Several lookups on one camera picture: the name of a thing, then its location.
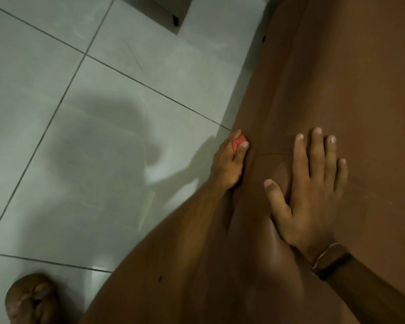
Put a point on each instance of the person's right hand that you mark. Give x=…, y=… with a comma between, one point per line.
x=310, y=212

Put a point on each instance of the person's left hand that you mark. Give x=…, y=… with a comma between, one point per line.
x=224, y=168

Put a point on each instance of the person's right thumb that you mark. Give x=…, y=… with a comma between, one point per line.
x=276, y=199

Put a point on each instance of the person's right middle finger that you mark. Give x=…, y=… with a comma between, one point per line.
x=318, y=155

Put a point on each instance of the person's right little finger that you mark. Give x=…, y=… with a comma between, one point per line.
x=341, y=177

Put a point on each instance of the person's left thumb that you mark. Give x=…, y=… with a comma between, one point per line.
x=242, y=152

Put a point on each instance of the small red object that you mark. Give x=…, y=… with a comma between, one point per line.
x=238, y=143

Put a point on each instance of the person's right forearm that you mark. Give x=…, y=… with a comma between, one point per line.
x=374, y=293

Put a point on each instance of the brown leather sofa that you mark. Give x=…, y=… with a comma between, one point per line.
x=341, y=80

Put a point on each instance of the dark wristband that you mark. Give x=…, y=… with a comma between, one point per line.
x=330, y=260

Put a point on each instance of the person's bare foot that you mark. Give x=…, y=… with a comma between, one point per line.
x=32, y=300

